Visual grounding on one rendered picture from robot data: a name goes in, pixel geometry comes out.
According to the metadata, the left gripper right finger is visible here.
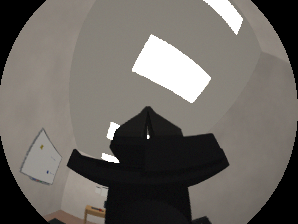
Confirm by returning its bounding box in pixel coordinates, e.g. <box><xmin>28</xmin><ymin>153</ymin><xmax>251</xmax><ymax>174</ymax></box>
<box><xmin>148</xmin><ymin>107</ymin><xmax>184</xmax><ymax>139</ymax></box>

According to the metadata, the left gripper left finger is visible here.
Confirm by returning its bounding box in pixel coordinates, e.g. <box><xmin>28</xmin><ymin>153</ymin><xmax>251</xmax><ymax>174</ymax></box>
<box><xmin>113</xmin><ymin>107</ymin><xmax>148</xmax><ymax>139</ymax></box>

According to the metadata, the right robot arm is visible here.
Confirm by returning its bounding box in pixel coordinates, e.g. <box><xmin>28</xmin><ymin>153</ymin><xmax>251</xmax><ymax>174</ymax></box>
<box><xmin>192</xmin><ymin>216</ymin><xmax>212</xmax><ymax>224</ymax></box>

